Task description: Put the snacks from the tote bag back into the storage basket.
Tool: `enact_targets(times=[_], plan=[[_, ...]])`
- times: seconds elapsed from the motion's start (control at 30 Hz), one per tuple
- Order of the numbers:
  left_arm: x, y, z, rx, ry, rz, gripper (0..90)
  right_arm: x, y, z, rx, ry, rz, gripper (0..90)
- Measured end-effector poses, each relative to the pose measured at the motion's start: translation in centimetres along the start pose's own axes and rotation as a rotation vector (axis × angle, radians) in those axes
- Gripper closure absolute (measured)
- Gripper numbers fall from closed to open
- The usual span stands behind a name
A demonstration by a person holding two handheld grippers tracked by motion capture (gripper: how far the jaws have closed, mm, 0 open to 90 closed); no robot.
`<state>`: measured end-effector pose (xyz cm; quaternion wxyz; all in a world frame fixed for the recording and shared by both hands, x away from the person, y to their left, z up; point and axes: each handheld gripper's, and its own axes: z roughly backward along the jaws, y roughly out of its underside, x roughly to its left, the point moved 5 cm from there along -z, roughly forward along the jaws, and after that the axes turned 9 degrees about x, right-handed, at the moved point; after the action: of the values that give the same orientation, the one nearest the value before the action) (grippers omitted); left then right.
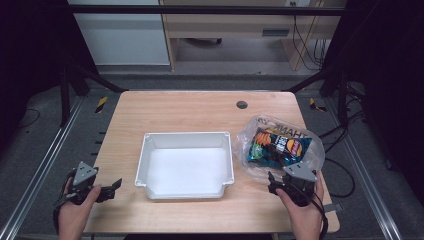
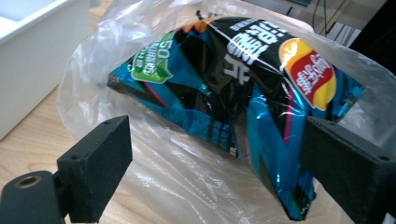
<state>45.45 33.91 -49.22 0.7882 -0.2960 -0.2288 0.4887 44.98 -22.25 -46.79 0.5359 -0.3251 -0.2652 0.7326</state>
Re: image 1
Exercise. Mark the grey table grommet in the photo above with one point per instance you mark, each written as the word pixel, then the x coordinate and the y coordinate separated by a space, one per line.
pixel 241 104

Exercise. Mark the yellow black tape marker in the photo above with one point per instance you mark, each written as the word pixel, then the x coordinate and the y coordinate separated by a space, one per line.
pixel 313 104
pixel 101 104

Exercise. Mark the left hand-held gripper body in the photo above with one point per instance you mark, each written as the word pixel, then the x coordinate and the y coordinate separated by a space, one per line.
pixel 85 175

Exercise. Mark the black horizontal frame bar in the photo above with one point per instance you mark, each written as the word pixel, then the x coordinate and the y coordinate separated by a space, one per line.
pixel 200 10

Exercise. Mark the clear plastic bag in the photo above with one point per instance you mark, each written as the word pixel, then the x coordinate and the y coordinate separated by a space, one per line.
pixel 315 156

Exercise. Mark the black frame strut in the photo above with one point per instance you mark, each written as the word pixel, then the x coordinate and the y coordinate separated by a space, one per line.
pixel 310 80
pixel 100 80

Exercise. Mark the person's right hand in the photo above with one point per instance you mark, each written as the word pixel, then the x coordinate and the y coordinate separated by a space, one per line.
pixel 300 215

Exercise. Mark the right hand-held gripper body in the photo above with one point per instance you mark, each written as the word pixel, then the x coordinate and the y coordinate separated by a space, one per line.
pixel 300 180

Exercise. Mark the person's left hand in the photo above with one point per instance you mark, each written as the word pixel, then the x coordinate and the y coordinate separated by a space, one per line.
pixel 75 213

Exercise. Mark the blue chip packet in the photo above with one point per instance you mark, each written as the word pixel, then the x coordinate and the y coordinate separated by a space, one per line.
pixel 276 150

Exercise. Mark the white plastic bin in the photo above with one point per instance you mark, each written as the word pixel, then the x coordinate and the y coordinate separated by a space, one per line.
pixel 186 170

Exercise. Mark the aluminium floor rail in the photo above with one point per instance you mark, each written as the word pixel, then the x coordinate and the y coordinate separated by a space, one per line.
pixel 43 160
pixel 363 166

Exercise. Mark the white cabinet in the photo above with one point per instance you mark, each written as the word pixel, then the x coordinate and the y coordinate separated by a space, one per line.
pixel 123 36

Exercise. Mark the dark curtain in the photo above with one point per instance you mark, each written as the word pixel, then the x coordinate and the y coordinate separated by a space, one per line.
pixel 30 50
pixel 393 83

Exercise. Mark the grey tape strip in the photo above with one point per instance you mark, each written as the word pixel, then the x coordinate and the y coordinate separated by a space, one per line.
pixel 334 207

